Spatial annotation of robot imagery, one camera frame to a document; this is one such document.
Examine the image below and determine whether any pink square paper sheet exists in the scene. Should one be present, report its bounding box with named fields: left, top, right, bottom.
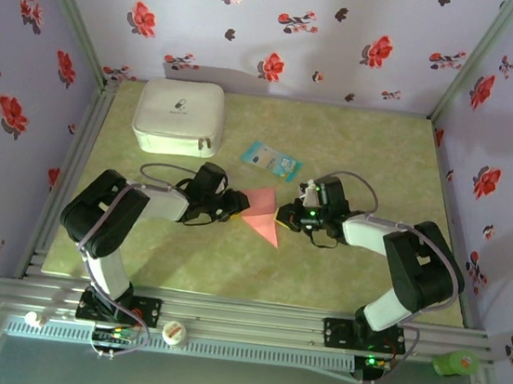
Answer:
left=233, top=183, right=288, bottom=250

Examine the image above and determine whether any white paper tag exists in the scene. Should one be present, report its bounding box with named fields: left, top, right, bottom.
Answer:
left=299, top=180, right=323, bottom=209

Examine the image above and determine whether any blue wipes packet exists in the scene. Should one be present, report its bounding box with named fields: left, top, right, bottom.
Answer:
left=237, top=138, right=307, bottom=184

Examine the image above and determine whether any white zip pouch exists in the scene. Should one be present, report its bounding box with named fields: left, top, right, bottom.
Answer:
left=128, top=73, right=230, bottom=163

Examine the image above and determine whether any green bottle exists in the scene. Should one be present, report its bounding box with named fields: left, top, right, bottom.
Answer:
left=429, top=347, right=481, bottom=382

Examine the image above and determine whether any small white bottle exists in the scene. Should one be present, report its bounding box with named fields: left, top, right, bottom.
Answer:
left=23, top=310, right=48, bottom=330

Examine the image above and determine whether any black right camera cable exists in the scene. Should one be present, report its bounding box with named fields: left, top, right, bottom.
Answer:
left=308, top=231, right=341, bottom=252

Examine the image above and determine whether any grey right arm cable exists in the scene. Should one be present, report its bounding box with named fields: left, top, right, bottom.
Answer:
left=310, top=170, right=478, bottom=384

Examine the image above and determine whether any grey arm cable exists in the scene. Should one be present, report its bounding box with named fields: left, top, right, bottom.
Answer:
left=310, top=170, right=478, bottom=384
left=62, top=154, right=195, bottom=368

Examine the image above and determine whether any grey left arm cable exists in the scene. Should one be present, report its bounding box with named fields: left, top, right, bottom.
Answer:
left=62, top=154, right=195, bottom=368

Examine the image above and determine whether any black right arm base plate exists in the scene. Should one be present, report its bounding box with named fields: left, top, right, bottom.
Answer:
left=320, top=315, right=410, bottom=356

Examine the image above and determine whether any long aluminium frame rail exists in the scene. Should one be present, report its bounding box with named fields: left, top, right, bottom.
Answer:
left=0, top=269, right=501, bottom=371

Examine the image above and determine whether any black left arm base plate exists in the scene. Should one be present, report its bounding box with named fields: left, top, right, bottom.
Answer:
left=75, top=288, right=164, bottom=330

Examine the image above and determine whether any grey slotted cable duct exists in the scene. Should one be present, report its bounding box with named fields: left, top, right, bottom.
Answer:
left=1, top=312, right=358, bottom=379

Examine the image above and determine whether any small electronics board with wires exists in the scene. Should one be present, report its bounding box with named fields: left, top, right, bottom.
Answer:
left=91, top=321, right=140, bottom=348
left=354, top=351, right=395, bottom=374

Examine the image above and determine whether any aluminium frame post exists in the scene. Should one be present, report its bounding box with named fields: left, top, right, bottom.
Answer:
left=427, top=0, right=513, bottom=132
left=12, top=0, right=126, bottom=91

